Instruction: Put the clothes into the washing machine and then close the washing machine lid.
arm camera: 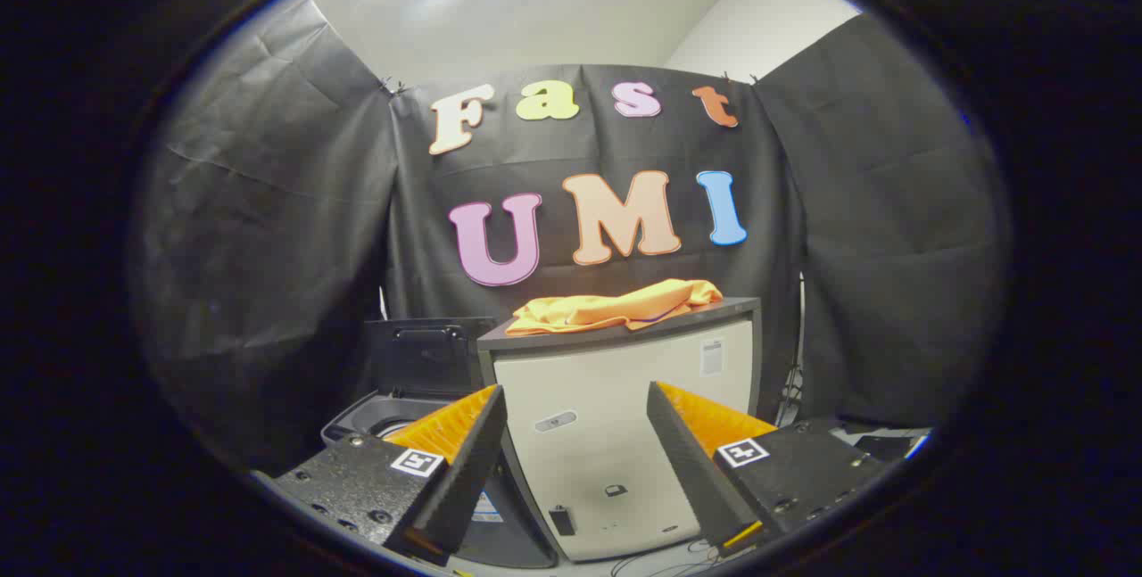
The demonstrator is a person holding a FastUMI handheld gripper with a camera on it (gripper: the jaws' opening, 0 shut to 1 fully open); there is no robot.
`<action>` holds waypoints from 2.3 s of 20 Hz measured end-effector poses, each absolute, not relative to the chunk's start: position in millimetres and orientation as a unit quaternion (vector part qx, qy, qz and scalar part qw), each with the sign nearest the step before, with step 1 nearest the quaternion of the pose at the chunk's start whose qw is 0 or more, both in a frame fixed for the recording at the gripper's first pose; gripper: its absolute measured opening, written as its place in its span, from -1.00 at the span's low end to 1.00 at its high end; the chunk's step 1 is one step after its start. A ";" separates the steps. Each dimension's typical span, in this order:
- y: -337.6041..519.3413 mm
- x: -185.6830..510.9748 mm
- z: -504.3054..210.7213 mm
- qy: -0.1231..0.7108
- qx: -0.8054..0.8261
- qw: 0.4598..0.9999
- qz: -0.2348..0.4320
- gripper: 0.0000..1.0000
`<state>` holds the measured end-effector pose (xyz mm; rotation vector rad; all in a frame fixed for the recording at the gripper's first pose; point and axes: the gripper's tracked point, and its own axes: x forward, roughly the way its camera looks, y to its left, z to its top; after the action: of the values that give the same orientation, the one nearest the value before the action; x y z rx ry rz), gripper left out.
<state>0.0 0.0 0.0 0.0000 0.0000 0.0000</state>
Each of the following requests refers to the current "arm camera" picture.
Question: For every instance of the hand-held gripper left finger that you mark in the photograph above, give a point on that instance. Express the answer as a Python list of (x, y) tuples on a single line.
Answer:
[(468, 470)]

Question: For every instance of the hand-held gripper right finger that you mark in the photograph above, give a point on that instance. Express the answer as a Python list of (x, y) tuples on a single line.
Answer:
[(691, 470)]

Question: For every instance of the transparent washing machine lid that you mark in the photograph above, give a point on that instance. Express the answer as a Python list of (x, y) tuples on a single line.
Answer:
[(428, 363)]

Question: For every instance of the dark grey washing machine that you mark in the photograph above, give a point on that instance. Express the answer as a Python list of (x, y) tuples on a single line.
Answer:
[(357, 421)]

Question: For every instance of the orange garment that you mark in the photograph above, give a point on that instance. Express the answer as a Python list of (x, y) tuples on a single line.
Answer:
[(607, 309)]

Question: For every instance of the white cabinet with grey top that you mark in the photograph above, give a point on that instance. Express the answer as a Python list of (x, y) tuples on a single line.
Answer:
[(607, 372)]

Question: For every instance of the thin metal stand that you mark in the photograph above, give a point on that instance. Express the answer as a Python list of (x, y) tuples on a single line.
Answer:
[(384, 302), (794, 381)]

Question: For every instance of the black box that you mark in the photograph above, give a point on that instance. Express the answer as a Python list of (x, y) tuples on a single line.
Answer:
[(879, 445)]

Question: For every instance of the black backdrop cloth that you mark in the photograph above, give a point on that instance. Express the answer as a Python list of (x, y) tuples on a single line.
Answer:
[(303, 202)]

